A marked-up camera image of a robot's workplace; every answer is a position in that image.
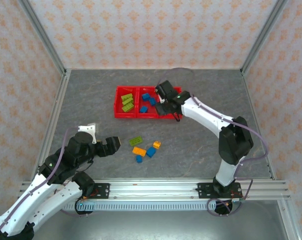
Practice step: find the green lego brick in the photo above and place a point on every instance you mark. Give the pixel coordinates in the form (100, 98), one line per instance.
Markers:
(136, 141)
(128, 101)
(128, 107)
(126, 96)

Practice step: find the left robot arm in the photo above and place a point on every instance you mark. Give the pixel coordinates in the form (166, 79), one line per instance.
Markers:
(28, 197)

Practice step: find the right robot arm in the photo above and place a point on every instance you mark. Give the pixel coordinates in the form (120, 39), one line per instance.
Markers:
(226, 172)

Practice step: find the red plastic bin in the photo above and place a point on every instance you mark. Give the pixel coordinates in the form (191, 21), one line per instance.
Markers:
(148, 114)
(169, 116)
(118, 113)

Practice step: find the long orange lego brick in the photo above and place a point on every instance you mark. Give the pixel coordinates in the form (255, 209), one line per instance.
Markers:
(139, 150)

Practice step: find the small blue lego brick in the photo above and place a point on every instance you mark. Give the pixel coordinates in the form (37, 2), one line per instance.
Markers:
(139, 159)

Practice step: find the small orange lego brick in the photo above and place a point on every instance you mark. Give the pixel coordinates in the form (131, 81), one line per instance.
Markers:
(157, 145)

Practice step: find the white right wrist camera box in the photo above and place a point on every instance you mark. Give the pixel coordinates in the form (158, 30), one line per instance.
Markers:
(161, 100)

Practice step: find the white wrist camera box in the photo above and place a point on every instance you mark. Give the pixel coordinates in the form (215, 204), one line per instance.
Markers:
(161, 100)
(87, 129)

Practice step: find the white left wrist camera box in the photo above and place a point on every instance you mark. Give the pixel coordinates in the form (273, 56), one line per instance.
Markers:
(87, 129)

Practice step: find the aluminium table side rail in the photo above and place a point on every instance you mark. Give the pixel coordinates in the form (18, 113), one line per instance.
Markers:
(52, 120)
(251, 100)

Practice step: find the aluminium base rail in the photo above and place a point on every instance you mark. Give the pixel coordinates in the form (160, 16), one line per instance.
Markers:
(153, 190)

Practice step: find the aluminium frame post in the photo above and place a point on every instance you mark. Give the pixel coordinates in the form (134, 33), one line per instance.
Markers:
(264, 35)
(42, 35)

